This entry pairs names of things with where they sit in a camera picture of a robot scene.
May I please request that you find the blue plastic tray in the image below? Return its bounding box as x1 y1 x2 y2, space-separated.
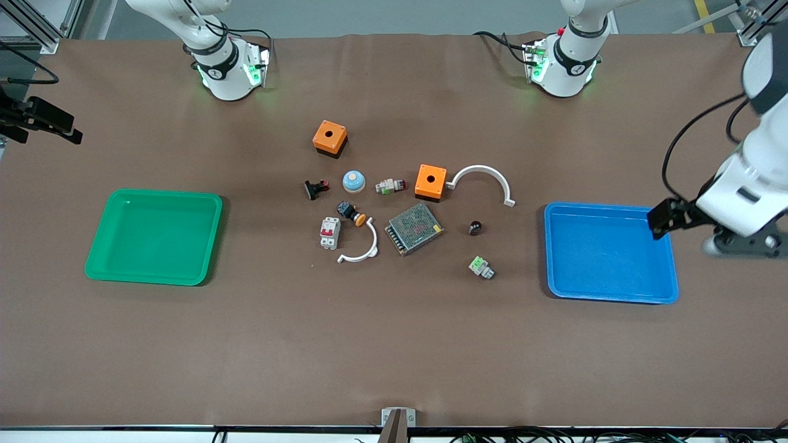
544 202 680 305

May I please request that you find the green plastic tray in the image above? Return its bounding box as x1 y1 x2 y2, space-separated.
85 188 223 287

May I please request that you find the orange button box, centre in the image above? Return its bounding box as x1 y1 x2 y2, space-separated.
414 164 448 202

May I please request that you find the orange button box, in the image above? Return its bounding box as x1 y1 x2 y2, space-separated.
312 120 348 159
414 164 448 202

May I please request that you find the metal mesh power supply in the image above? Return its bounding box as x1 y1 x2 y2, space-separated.
385 203 444 256

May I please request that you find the orange button box, far left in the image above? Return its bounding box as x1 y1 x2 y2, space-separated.
312 120 348 159

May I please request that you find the brown table mat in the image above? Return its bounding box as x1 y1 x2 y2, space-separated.
0 32 788 428

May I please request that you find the orange-headed black push button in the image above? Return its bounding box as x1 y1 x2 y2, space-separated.
337 202 368 227

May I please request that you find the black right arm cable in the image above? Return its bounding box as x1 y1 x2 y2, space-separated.
0 40 60 86

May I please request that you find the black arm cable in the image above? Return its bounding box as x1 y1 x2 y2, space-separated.
662 92 753 201
0 40 60 86

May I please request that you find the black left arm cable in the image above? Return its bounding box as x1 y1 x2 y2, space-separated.
662 92 753 201

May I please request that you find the aluminium frame profile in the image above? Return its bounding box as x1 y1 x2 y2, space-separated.
674 0 788 47
0 0 82 54

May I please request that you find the large white half-ring clamp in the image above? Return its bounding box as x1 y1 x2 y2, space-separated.
446 165 516 207

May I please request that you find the black right base cable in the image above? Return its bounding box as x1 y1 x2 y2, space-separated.
228 27 273 53

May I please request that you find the black base cable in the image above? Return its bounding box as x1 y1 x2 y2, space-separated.
228 27 273 53
473 31 531 65

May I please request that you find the black left base cable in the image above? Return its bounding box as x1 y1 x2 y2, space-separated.
473 31 531 65

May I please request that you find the black cable bundle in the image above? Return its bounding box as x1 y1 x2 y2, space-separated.
449 425 788 443

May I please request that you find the small white half-ring clamp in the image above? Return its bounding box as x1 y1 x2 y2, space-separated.
337 218 379 264

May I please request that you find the metal table edge bracket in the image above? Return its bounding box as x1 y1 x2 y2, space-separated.
381 408 416 443

